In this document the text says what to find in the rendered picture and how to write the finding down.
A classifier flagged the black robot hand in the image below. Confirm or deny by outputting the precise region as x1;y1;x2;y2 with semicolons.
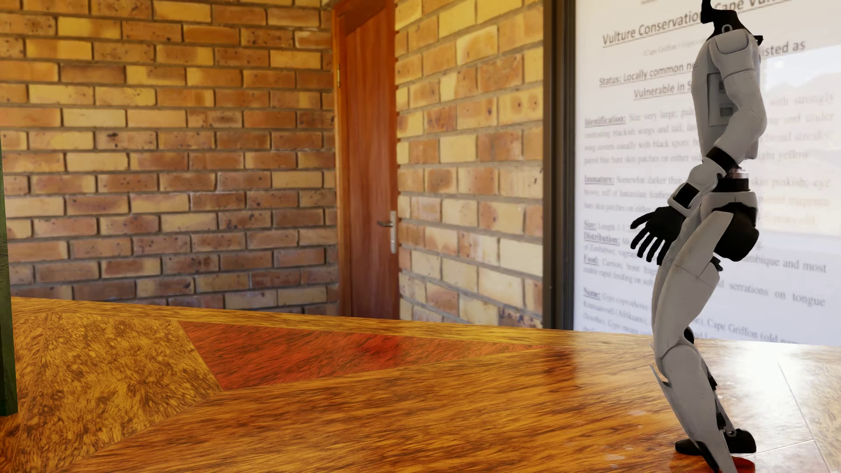
630;205;686;266

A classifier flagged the white vulture information poster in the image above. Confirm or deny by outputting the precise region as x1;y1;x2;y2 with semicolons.
573;0;841;348

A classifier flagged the black robot waist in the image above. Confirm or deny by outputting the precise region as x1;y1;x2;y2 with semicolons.
711;167;761;263

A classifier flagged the black robot head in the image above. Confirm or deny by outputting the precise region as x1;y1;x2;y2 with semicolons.
700;0;764;46

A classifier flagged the right robot leg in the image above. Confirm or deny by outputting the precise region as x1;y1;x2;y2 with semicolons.
675;326;758;457

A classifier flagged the brown wooden door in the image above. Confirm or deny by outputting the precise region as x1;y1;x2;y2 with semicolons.
331;0;400;321
341;0;400;321

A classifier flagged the dark grey poster frame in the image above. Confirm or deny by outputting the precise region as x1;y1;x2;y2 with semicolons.
543;0;578;331

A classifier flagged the metal door handle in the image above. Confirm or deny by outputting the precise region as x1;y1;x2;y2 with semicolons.
377;210;398;254

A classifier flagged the dark green post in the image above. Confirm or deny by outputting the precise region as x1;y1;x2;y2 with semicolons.
0;141;19;417

